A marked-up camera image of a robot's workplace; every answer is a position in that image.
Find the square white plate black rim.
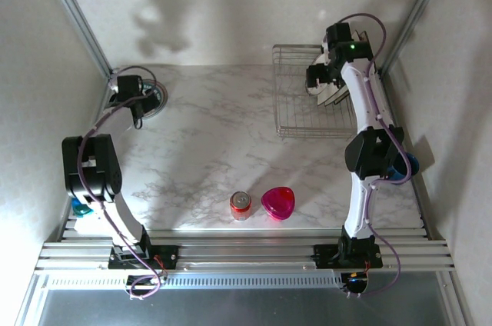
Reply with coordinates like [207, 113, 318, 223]
[315, 86, 341, 107]

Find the dark blue cup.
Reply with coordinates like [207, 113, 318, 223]
[386, 152, 421, 185]

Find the blue and green plastic cup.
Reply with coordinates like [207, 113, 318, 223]
[71, 197, 95, 220]

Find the white packet blue print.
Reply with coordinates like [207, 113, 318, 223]
[73, 212, 115, 237]

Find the red soda can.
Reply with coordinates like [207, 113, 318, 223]
[229, 190, 253, 222]

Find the pink heart-shaped plastic container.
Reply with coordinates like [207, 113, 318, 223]
[261, 185, 297, 222]

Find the black round module blue light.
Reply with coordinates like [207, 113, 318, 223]
[339, 271, 371, 294]

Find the grey metal sheet panel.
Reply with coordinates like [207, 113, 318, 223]
[15, 288, 474, 326]

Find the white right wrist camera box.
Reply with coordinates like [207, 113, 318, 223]
[319, 35, 332, 65]

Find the metal wire dish rack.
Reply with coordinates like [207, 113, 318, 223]
[271, 43, 358, 139]

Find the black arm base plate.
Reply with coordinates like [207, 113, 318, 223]
[313, 243, 384, 269]
[108, 244, 180, 270]

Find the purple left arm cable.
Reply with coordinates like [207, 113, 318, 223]
[76, 65, 165, 301]

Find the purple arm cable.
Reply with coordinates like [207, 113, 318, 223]
[337, 13, 414, 298]
[76, 65, 165, 301]

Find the aluminium extrusion base frame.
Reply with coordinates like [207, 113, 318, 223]
[33, 228, 457, 275]

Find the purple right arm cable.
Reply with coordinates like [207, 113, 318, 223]
[337, 13, 414, 298]

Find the slotted grey cable duct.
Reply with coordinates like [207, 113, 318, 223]
[45, 270, 344, 291]

